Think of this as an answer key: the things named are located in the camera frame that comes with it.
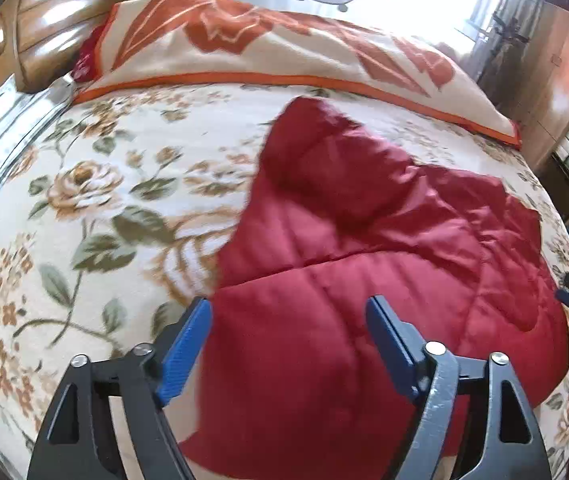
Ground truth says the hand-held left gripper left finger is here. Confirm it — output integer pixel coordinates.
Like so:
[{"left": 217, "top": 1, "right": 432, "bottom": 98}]
[{"left": 27, "top": 297, "right": 213, "bottom": 480}]

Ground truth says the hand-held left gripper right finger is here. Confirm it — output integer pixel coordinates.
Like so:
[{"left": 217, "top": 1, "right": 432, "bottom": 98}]
[{"left": 366, "top": 295, "right": 553, "bottom": 480}]

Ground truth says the red quilted puffer jacket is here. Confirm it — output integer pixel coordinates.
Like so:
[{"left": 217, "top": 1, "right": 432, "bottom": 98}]
[{"left": 179, "top": 96, "right": 569, "bottom": 480}]

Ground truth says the coat rack with clothes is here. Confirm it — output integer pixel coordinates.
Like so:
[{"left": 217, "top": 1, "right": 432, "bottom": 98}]
[{"left": 479, "top": 14, "right": 531, "bottom": 88}]

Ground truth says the cream floral bed blanket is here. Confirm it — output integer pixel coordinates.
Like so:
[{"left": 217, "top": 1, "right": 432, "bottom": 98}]
[{"left": 0, "top": 82, "right": 569, "bottom": 480}]

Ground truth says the wooden wardrobe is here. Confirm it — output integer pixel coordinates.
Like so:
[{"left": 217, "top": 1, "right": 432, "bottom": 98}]
[{"left": 485, "top": 2, "right": 569, "bottom": 163}]

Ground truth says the orange and cream folded blanket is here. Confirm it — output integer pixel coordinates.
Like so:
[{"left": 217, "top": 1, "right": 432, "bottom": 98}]
[{"left": 72, "top": 0, "right": 523, "bottom": 150}]

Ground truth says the wooden headboard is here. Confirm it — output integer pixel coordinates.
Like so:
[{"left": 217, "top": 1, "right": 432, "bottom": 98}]
[{"left": 0, "top": 0, "right": 131, "bottom": 128}]

